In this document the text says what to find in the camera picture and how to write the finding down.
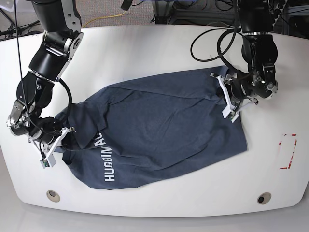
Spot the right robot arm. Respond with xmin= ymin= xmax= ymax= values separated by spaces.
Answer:
xmin=6 ymin=0 xmax=83 ymax=167

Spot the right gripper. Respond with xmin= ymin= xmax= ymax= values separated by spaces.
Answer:
xmin=28 ymin=127 xmax=76 ymax=160

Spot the red tape rectangle marking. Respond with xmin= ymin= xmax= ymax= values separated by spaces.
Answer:
xmin=277 ymin=133 xmax=297 ymax=170

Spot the right table cable grommet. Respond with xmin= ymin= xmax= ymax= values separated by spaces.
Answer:
xmin=257 ymin=192 xmax=272 ymax=205

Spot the blue T-shirt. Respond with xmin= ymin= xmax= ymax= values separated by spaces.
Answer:
xmin=56 ymin=66 xmax=247 ymax=190

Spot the yellow cable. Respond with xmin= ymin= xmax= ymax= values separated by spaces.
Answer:
xmin=83 ymin=8 xmax=127 ymax=28

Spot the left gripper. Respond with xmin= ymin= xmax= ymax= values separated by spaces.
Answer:
xmin=210 ymin=72 xmax=258 ymax=111

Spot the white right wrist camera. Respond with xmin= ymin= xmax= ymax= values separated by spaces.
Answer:
xmin=40 ymin=155 xmax=56 ymax=169

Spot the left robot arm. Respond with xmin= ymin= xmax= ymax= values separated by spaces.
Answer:
xmin=192 ymin=0 xmax=278 ymax=119

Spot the table cable grommet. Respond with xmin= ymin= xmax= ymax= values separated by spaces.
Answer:
xmin=257 ymin=192 xmax=272 ymax=205
xmin=46 ymin=190 xmax=61 ymax=203

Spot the left table cable grommet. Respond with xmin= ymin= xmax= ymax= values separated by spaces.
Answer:
xmin=46 ymin=190 xmax=61 ymax=203

